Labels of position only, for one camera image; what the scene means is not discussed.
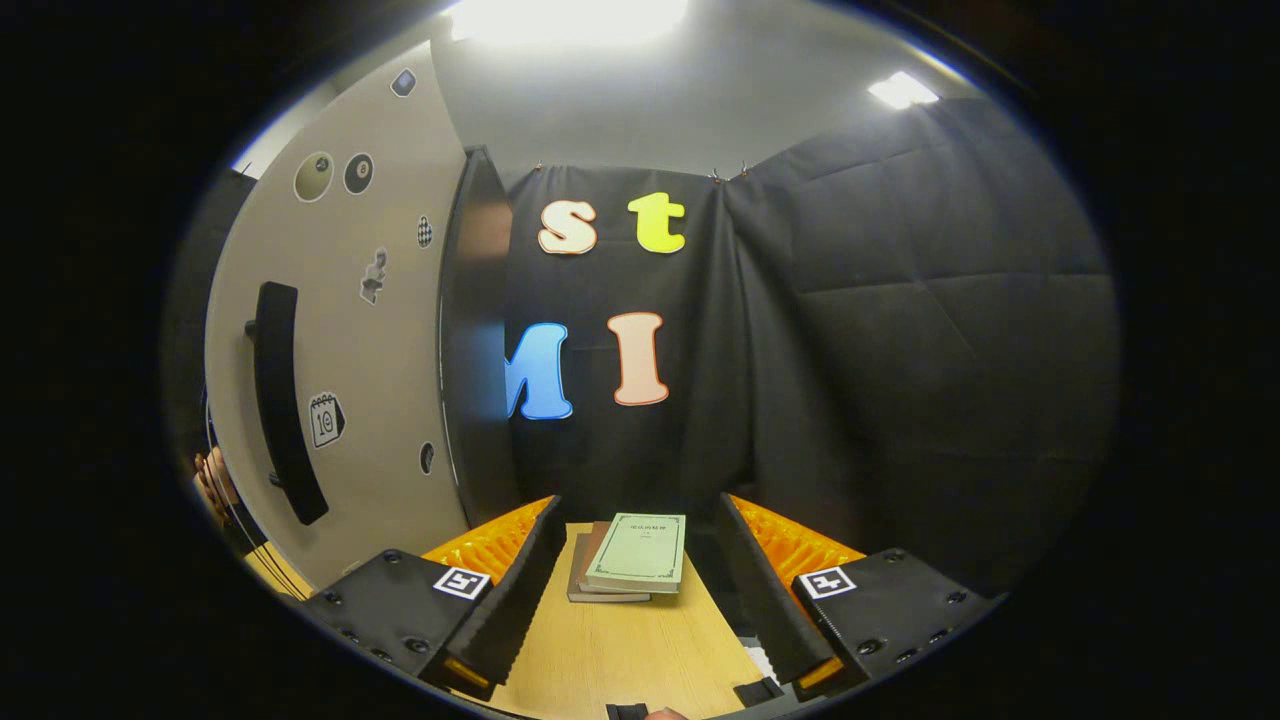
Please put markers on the brown book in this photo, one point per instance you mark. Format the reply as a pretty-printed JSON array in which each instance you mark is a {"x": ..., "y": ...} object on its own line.
[{"x": 590, "y": 555}]

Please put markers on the black backdrop cloth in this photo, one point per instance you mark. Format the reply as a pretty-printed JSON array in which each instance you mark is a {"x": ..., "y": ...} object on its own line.
[{"x": 900, "y": 350}]

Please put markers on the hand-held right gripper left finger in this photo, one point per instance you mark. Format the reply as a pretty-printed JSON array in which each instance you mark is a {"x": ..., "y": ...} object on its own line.
[{"x": 520, "y": 600}]

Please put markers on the light green book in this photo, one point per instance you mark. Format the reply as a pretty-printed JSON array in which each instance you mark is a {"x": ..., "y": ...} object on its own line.
[{"x": 640, "y": 550}]

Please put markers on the beige cabinet door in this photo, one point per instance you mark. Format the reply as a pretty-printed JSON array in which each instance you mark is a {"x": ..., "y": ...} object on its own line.
[{"x": 390, "y": 380}]

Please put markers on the grey-brown book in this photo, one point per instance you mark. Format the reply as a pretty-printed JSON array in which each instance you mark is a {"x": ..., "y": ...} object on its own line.
[{"x": 600, "y": 598}]

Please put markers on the large ceiling light panel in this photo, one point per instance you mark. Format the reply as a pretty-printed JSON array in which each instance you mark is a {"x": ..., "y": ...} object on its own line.
[{"x": 570, "y": 20}]

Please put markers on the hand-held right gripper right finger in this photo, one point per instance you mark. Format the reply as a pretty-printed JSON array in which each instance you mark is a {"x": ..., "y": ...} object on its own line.
[{"x": 760, "y": 600}]

